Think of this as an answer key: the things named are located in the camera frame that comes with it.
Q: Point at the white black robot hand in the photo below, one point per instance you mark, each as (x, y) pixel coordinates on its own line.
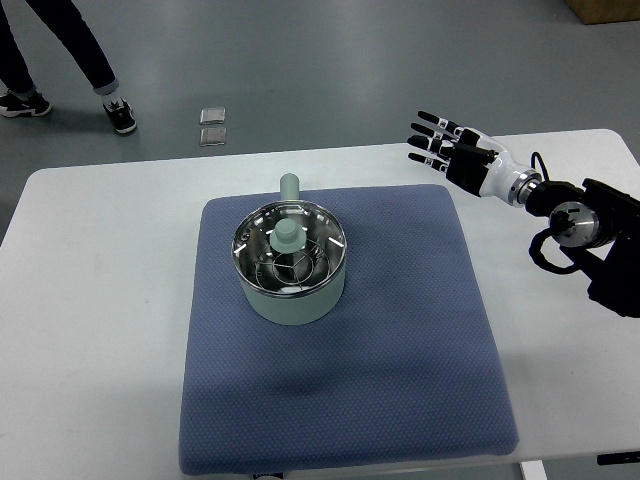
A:
(475, 162)

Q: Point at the glass lid green knob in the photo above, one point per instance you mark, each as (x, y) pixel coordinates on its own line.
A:
(286, 227)

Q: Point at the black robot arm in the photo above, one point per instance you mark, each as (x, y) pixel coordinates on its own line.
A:
(593, 229)

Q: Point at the green steel pot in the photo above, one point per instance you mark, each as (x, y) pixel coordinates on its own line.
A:
(293, 311)

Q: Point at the cardboard box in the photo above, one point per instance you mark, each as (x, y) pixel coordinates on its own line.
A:
(592, 12)

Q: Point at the blue textured mat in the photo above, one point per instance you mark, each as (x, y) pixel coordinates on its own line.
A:
(403, 368)

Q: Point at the lower metal floor plate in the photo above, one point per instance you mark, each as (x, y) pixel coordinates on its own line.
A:
(213, 136)

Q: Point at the metal floor plate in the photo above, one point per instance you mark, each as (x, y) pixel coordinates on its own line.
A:
(213, 136)
(212, 115)

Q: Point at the upper metal floor plate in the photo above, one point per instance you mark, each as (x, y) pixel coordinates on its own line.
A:
(212, 115)

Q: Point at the white table leg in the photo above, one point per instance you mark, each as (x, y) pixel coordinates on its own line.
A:
(533, 470)

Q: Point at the person right leg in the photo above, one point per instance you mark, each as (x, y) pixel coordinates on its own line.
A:
(66, 22)

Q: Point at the wire steaming rack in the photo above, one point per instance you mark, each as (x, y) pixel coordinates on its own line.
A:
(289, 273)

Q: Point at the black table bracket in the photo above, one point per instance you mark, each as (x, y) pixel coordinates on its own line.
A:
(618, 458)

